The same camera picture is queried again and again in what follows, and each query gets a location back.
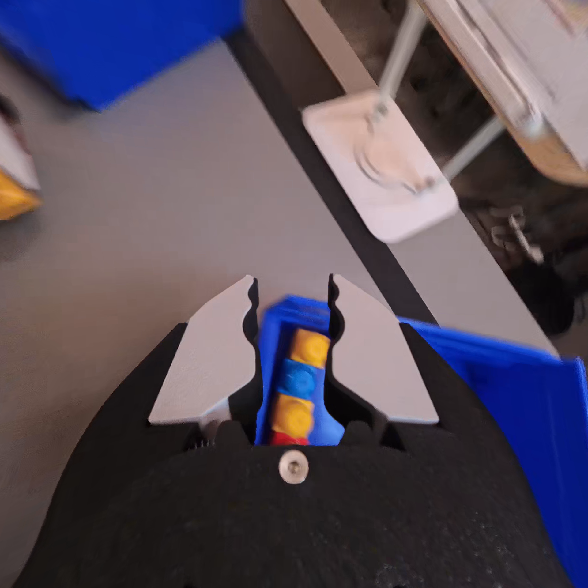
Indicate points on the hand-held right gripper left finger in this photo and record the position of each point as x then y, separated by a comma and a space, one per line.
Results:
202, 367

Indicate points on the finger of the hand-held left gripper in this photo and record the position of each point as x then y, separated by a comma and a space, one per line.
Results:
16, 158

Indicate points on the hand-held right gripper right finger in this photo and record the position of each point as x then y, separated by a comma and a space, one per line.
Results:
381, 367

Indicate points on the blue mega block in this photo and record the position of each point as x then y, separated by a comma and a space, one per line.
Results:
298, 379

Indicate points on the blue plastic bin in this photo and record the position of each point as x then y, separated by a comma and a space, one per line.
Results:
115, 41
505, 390

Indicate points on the black round stand base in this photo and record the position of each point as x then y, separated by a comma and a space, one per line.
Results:
542, 298

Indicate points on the white power strip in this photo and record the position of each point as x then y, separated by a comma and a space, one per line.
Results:
519, 234

